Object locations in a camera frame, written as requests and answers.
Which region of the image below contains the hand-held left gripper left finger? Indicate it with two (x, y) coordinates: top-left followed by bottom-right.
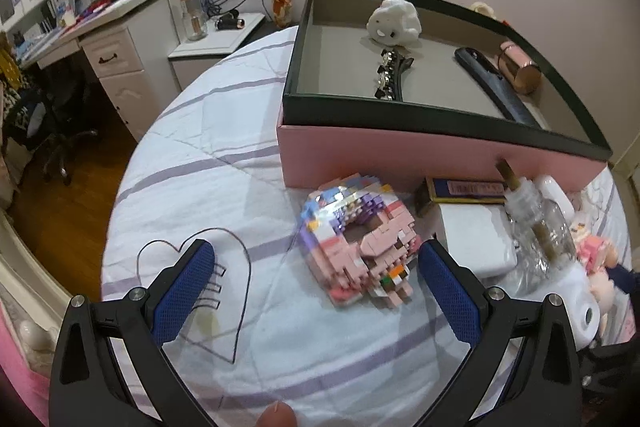
(48, 238), (221, 427)

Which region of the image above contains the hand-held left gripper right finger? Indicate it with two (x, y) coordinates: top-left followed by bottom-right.
(417, 238), (584, 427)

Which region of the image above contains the pastel building block figure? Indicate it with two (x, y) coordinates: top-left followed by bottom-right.
(299, 174), (420, 309)

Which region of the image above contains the pink box with dark rim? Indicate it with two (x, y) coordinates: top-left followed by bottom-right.
(276, 0), (613, 195)

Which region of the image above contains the person's left hand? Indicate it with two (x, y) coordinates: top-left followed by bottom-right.
(257, 401), (296, 427)

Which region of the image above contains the white power adapter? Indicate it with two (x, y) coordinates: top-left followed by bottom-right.
(435, 203), (518, 279)

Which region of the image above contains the blue and gold small box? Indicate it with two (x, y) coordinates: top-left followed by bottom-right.
(414, 177), (508, 215)

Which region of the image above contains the clear glass bottle gold cap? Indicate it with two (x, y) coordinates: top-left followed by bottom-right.
(495, 159), (576, 298)

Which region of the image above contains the pink doll figure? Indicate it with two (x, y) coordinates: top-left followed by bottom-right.
(572, 224), (632, 338)

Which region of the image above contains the black office chair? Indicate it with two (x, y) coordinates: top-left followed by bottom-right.
(10, 72), (98, 185)

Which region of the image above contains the black rhinestone hair clip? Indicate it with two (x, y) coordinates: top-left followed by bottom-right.
(372, 42), (418, 102)

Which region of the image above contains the rose gold cylinder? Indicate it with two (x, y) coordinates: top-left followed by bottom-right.
(495, 41), (542, 95)

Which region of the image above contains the white desk with drawers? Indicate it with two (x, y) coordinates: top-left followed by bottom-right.
(10, 0), (203, 142)

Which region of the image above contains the white nightstand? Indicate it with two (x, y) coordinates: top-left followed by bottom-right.
(167, 12), (266, 95)

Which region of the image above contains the glass bottle with orange cap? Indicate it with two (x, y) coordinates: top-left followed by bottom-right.
(178, 0), (208, 42)

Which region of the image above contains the white cloud plush toy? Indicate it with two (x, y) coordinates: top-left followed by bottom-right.
(366, 0), (422, 45)

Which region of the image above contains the cream plush toy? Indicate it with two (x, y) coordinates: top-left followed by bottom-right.
(470, 1), (508, 25)

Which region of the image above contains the orange snack bag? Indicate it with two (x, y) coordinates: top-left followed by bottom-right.
(271, 0), (293, 28)

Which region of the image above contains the white mini camera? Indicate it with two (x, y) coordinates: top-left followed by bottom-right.
(540, 267), (601, 350)

